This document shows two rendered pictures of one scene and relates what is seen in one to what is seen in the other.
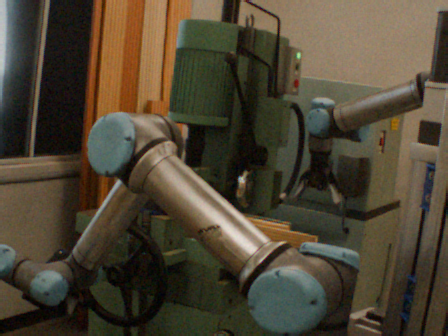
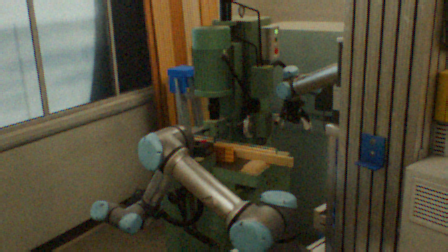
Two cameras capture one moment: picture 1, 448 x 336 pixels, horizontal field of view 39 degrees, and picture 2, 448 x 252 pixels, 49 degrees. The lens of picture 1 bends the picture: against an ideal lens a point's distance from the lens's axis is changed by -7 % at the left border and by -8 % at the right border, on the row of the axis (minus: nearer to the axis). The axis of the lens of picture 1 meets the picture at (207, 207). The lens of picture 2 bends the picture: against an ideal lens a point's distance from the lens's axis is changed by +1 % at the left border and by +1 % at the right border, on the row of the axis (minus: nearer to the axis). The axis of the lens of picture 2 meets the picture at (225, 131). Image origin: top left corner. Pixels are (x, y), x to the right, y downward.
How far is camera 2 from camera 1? 0.56 m
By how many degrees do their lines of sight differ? 9
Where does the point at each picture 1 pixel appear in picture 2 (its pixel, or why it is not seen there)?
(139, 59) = (182, 14)
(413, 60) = not seen: outside the picture
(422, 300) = (340, 221)
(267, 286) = (237, 230)
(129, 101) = (180, 45)
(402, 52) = not seen: outside the picture
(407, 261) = (332, 193)
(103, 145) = (146, 154)
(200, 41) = (205, 44)
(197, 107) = (210, 87)
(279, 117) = (265, 80)
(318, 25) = not seen: outside the picture
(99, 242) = (157, 192)
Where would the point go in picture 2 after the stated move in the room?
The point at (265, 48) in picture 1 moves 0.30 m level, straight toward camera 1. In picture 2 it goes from (251, 34) to (245, 42)
